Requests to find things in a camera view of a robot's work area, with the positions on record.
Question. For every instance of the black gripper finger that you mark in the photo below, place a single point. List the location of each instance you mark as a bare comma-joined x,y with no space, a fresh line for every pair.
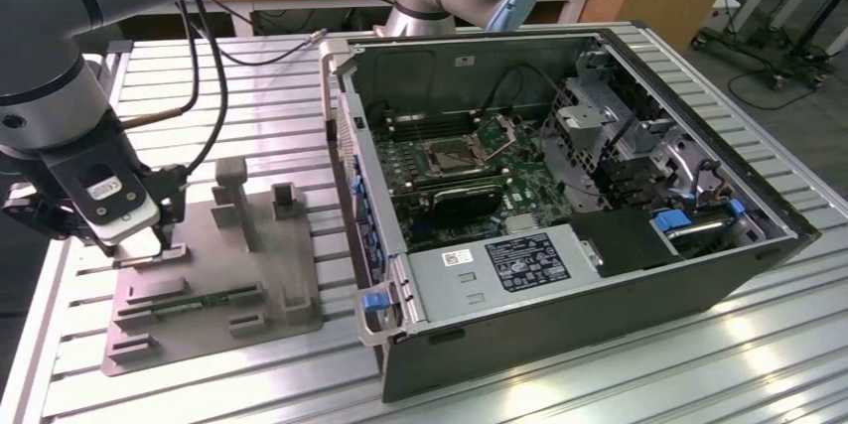
47,220
173,195

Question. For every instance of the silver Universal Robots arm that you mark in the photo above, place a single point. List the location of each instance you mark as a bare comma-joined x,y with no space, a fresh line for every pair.
53,96

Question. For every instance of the black RAM slot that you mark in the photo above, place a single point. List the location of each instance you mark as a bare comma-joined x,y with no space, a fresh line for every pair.
431,129
432,135
427,117
429,123

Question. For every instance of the CPU socket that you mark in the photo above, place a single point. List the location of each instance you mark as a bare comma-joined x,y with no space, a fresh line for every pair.
453,153

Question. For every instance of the grey parts rack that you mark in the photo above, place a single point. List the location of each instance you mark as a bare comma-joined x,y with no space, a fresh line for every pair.
212,245

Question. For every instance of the green RAM stick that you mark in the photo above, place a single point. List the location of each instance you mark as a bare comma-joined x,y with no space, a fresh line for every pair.
199,303

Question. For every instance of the blue case latch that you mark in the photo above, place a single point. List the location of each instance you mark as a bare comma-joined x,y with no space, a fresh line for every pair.
373,302

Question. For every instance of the thin metal locking lever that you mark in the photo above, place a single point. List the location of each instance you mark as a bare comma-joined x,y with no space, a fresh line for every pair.
420,130

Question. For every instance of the black graphics card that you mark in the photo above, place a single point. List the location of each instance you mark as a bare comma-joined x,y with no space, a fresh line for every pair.
464,203

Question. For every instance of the grey power supply unit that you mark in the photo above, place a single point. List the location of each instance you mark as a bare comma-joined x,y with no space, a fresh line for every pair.
451,295

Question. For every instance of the silver chipset heatsink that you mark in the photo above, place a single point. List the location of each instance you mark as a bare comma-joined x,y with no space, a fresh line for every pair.
523,223

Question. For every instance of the green motherboard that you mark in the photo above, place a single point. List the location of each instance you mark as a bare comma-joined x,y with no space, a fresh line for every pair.
529,185

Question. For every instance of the silver metal drive cage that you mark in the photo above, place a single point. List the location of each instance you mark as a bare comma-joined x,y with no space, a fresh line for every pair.
583,118

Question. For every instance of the black open PC case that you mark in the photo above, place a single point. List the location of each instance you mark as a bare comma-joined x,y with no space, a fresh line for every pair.
563,344

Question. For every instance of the large blue disk clip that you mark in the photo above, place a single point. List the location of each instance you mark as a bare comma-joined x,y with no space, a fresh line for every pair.
671,224

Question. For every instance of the small blue clip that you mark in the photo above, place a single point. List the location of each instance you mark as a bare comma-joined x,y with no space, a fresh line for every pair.
735,208

